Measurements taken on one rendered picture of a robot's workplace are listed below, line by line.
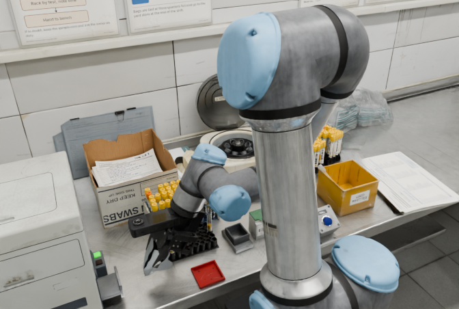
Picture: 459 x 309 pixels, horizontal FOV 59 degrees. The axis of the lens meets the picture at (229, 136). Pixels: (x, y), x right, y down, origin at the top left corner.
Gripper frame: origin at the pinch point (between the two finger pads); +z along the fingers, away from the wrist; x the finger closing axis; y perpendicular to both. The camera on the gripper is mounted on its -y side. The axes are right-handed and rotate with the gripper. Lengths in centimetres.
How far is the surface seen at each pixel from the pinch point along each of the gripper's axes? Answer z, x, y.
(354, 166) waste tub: -39, 10, 61
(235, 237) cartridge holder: -10.5, 3.9, 24.7
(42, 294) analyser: 4.2, -4.5, -22.8
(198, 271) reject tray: -2.7, -1.9, 13.6
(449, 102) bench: -76, 44, 141
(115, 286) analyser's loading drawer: 4.2, -1.1, -6.1
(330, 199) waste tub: -28, 4, 52
